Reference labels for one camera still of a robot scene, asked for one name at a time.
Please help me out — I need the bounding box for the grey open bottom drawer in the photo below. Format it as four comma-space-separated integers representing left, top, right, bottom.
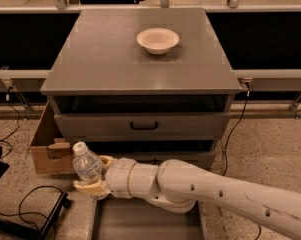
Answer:
91, 198, 207, 240

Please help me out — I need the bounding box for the black metal stand base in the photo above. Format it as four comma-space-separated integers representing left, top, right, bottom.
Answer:
0, 191, 71, 240

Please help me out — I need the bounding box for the clear plastic water bottle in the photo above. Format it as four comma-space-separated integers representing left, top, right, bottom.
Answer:
73, 142, 104, 184

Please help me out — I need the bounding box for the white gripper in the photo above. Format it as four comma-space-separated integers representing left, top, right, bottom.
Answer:
73, 155, 137, 199

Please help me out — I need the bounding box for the grey top drawer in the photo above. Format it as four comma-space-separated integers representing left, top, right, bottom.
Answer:
54, 112, 230, 142

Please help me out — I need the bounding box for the black power cable right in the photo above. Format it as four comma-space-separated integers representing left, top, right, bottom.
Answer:
220, 80, 262, 240

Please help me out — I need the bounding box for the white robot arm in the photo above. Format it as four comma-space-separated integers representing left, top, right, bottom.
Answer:
74, 156, 301, 240

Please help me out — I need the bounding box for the grey drawer cabinet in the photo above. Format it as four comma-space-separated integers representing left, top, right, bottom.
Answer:
41, 8, 240, 154

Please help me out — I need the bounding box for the black cable left wall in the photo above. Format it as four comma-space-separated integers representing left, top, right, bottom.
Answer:
0, 86, 22, 160

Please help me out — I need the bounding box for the brown cardboard box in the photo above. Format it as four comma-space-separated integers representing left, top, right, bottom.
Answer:
30, 103, 74, 174

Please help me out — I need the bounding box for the black cable on floor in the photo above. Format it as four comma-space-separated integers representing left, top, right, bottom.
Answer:
0, 185, 65, 240

